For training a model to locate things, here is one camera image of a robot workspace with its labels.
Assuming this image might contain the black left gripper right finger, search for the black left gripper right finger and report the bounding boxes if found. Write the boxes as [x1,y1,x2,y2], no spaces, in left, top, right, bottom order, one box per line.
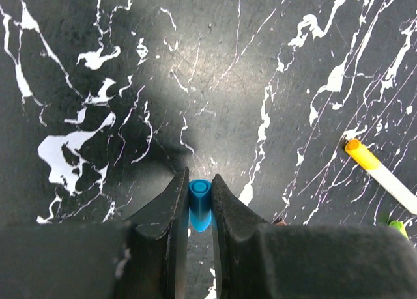
[212,175,416,298]

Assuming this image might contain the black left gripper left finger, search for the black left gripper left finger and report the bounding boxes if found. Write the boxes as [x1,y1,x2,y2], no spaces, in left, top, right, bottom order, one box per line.
[1,170,189,298]

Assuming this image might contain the dark blue cap marker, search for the dark blue cap marker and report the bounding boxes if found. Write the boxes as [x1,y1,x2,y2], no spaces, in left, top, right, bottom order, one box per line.
[188,179,212,233]

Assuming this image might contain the tan cap marker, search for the tan cap marker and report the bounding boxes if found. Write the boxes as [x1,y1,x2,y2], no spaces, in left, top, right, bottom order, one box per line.
[273,218,287,226]

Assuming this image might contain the green cap marker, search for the green cap marker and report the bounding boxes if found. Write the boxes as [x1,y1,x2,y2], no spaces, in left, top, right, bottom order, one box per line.
[388,220,409,239]

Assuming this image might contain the yellow cap marker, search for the yellow cap marker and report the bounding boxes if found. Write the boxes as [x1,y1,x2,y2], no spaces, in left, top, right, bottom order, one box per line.
[344,139,416,215]

